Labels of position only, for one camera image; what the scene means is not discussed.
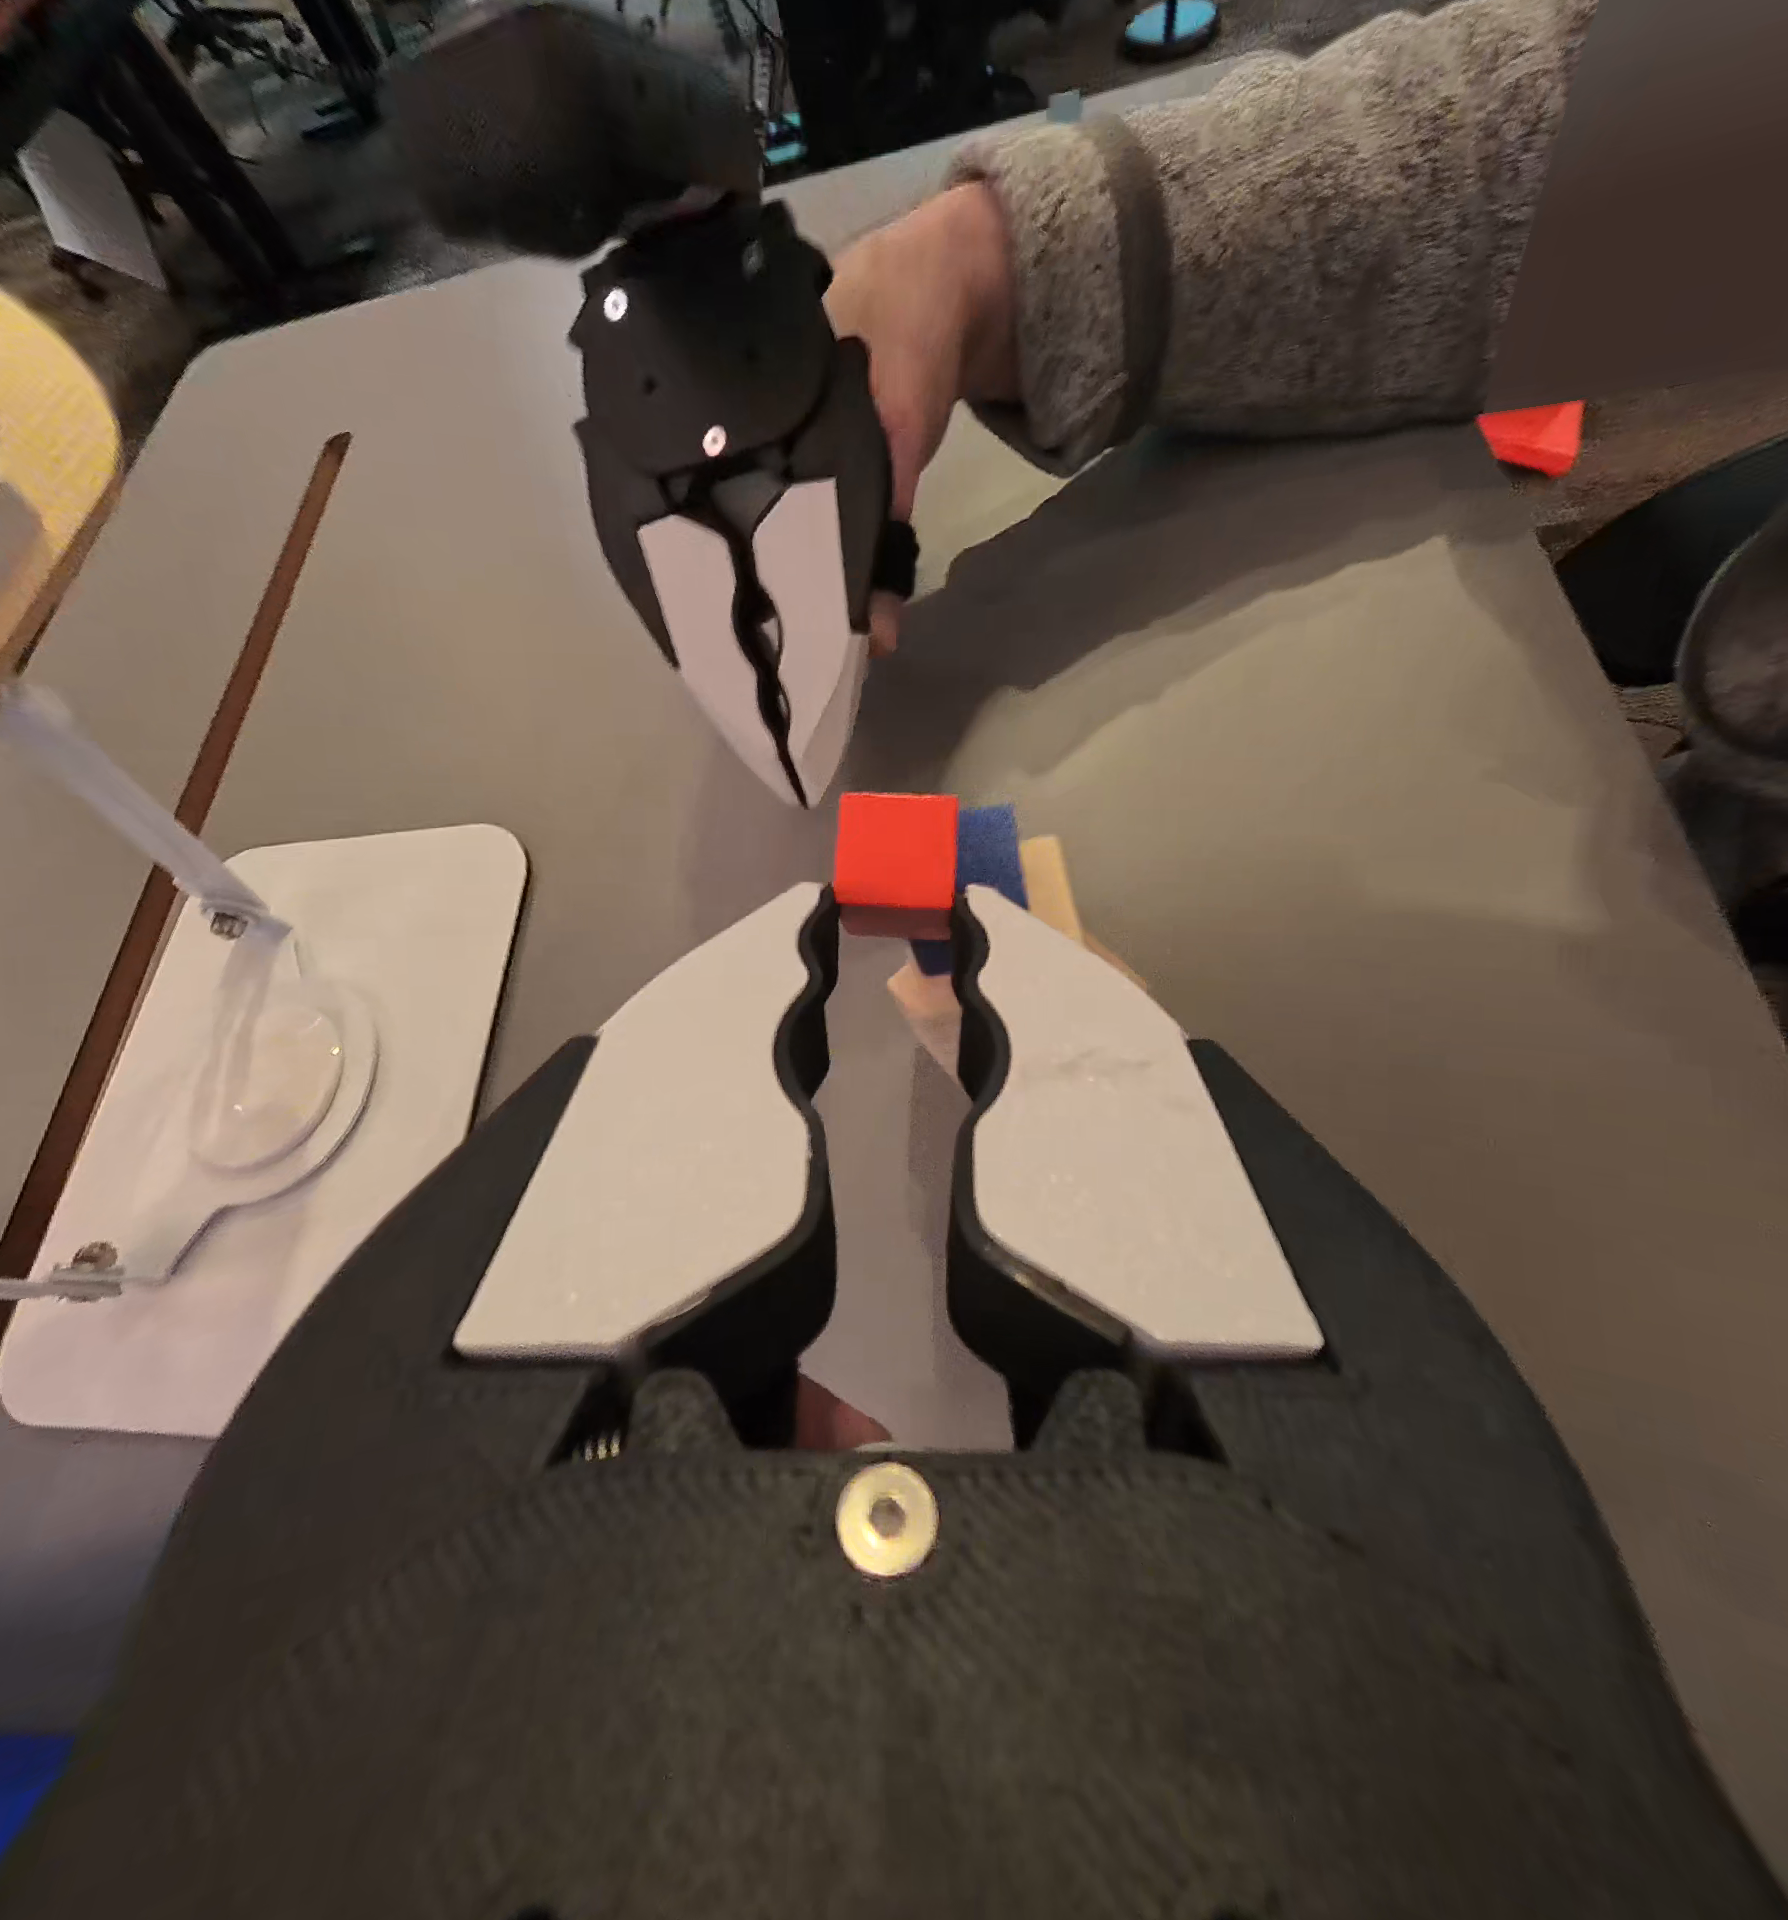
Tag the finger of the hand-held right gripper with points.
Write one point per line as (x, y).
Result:
(692, 614)
(818, 645)

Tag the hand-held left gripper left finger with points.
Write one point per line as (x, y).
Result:
(654, 1185)

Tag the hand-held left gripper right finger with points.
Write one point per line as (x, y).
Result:
(1133, 1199)

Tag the red wooden cube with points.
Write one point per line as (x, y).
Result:
(894, 848)

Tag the blue wooden cube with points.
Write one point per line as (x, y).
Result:
(992, 855)

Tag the tan wooden cube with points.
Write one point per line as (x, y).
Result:
(1051, 893)

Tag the person's right forearm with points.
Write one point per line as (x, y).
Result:
(1285, 226)

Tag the person's right hand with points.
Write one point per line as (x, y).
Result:
(924, 330)

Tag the blue round stool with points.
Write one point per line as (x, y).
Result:
(1173, 27)

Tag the white paper sheet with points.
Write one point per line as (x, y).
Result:
(91, 203)

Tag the yellow round table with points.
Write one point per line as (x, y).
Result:
(40, 436)

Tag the red paper pyramid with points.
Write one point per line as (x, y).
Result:
(1539, 436)

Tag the person's grey fleece jacket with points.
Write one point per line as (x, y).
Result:
(1778, 674)

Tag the dark grey panel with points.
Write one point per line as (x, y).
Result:
(1674, 180)

